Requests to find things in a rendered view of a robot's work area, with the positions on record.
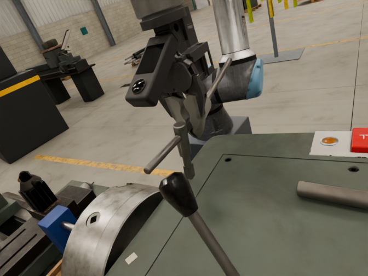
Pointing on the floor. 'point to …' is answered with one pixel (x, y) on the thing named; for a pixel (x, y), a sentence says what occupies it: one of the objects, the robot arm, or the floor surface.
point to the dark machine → (24, 112)
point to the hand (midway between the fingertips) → (193, 133)
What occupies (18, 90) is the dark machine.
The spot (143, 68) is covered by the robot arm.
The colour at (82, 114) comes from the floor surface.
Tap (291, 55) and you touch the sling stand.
